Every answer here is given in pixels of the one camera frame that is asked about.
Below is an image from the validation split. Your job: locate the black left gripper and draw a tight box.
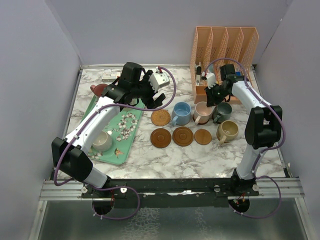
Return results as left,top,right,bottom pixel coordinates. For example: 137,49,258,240
131,70,166,110

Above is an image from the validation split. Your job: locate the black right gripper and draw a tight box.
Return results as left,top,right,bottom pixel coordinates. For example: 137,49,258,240
205,82,230,107

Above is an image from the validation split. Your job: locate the pink mug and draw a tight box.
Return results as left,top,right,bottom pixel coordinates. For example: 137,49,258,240
192,101,213,125

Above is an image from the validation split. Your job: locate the grey mug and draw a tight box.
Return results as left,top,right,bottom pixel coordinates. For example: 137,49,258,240
212,102,233,124

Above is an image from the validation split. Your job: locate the woven rattan coaster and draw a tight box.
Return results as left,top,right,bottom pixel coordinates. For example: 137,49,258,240
150,109,171,127

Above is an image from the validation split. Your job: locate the blue mug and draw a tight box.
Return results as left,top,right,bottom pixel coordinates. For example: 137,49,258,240
171,102,192,126

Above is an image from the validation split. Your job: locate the tan mug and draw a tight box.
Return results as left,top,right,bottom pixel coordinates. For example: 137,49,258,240
216,120,239,145

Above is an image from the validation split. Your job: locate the brown ringed wooden coaster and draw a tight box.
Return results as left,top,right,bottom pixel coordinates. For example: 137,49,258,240
150,128,172,149

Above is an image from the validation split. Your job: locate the dark walnut coaster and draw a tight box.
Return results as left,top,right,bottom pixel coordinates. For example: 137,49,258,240
197,120,209,125

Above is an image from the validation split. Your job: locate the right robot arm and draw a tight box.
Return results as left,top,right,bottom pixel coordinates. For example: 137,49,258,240
201,64,285,196

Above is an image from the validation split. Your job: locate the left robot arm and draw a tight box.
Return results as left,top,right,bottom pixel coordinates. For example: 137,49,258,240
51,62,170,198

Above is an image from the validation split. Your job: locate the green floral mug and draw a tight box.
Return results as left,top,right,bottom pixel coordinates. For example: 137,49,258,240
128,98,140,107

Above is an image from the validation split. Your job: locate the black grey marker pen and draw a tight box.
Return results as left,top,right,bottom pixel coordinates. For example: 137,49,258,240
195,65,202,86

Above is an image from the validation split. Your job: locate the green serving tray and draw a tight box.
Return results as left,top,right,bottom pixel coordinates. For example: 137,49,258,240
88,108,143,165

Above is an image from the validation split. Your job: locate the peach plastic file organizer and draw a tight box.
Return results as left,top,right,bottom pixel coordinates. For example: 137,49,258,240
189,26,259,104

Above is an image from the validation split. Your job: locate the small white red box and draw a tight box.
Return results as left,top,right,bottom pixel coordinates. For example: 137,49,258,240
101,71,121,83

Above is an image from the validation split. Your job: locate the red floral mug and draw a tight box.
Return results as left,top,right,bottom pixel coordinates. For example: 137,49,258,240
90,83,108,97

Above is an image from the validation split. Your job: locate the white cream mug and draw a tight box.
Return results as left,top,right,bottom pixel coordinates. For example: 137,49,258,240
92,131,113,152

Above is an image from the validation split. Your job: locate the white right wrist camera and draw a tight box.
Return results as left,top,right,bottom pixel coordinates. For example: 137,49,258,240
202,72,217,89

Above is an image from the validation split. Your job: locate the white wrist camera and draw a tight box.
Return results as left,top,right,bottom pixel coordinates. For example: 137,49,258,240
202,72,217,89
149,73,170,92

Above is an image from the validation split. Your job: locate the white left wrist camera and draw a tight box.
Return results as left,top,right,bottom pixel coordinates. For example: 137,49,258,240
149,73,170,92

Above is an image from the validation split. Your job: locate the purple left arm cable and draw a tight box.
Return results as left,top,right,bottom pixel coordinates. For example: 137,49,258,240
53,65,178,221

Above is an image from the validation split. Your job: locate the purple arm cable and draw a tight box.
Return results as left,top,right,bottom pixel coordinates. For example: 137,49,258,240
53,65,178,221
199,57,287,220

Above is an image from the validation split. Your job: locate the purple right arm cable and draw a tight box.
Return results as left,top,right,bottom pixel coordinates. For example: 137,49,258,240
199,57,287,220

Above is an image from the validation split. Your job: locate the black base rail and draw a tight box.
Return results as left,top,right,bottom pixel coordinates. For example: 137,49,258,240
81,176,259,209

